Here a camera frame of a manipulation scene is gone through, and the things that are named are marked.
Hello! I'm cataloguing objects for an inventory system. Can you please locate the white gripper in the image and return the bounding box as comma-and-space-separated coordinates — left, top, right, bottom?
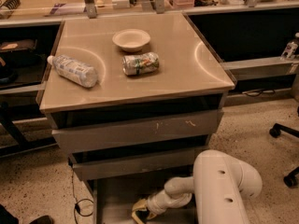
132, 192, 167, 224

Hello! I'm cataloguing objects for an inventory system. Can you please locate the green and yellow sponge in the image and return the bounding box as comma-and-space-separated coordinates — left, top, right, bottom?
135, 211, 150, 224

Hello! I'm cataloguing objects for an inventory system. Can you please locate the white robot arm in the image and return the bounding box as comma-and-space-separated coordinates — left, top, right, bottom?
132, 150, 263, 224

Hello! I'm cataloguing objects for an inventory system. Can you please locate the grey open bottom drawer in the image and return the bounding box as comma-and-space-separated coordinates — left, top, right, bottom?
93, 166, 199, 224

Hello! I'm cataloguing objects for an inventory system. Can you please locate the grey middle drawer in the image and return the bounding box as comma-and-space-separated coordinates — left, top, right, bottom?
73, 146, 207, 181

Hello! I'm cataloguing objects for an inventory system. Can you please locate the grey top drawer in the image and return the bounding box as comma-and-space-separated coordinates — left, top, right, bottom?
52, 109, 223, 154

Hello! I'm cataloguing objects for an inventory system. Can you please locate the grey drawer cabinet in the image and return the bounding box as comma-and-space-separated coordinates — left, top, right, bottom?
36, 11, 237, 224

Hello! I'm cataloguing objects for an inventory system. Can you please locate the brown shoe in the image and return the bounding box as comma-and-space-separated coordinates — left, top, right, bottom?
29, 216, 53, 224

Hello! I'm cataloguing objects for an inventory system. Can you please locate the crushed aluminium drink can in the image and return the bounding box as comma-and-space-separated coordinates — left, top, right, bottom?
122, 52, 160, 76

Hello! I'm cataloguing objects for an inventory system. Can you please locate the black office chair base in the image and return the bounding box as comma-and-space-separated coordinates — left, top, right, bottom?
268, 105, 299, 189

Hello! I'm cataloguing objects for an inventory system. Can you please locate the clear plastic water bottle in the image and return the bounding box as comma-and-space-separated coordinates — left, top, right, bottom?
47, 55, 98, 88

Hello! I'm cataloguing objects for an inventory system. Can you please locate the beige shallow bowl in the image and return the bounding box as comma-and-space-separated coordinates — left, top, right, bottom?
112, 29, 150, 52

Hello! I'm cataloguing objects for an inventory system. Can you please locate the small bottle on shelf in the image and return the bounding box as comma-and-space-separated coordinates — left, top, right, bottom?
281, 33, 299, 59

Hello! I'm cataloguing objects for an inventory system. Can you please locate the purple and white packet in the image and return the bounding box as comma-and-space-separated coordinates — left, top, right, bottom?
48, 3, 86, 16

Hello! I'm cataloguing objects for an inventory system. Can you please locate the black spiral brush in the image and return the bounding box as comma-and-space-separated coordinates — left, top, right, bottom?
0, 0, 21, 19

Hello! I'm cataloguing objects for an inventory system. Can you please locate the black floor cable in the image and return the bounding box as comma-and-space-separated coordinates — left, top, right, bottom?
67, 158, 94, 224

